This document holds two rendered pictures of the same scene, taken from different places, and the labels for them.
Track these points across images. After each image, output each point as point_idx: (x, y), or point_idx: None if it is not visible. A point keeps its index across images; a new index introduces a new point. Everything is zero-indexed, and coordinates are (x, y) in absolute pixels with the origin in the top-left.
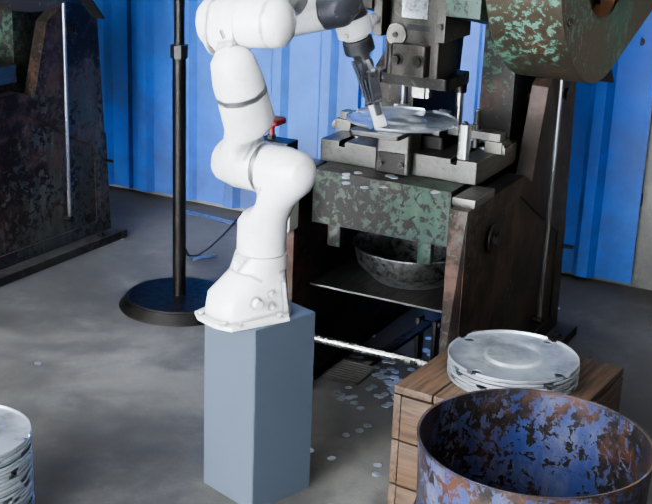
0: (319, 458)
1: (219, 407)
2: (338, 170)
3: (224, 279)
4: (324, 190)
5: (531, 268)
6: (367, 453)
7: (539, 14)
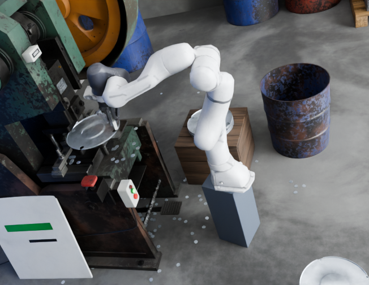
0: (208, 221)
1: (245, 215)
2: (110, 167)
3: (235, 171)
4: (116, 177)
5: None
6: (197, 210)
7: (133, 27)
